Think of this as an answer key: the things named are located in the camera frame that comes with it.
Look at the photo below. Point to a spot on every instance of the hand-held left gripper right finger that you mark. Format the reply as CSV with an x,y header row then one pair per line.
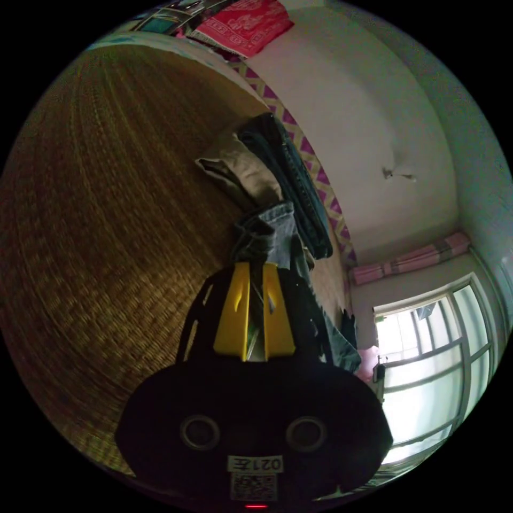
x,y
276,324

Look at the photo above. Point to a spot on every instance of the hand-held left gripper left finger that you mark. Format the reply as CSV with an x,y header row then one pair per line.
x,y
231,320

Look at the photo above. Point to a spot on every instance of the blue jeans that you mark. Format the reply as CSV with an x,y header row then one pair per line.
x,y
276,236

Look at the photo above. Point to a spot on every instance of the pink striped curtain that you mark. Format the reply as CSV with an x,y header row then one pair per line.
x,y
409,258

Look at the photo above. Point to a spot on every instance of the pile of clothes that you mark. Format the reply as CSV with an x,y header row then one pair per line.
x,y
276,176

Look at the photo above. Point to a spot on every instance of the bed with woven mat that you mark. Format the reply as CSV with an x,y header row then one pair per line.
x,y
112,224

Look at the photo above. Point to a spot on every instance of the window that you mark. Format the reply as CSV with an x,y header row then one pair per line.
x,y
429,368

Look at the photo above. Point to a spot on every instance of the ceiling fan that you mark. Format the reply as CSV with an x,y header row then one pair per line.
x,y
397,174

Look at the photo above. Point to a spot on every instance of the red patterned blanket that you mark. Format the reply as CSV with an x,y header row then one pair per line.
x,y
244,24

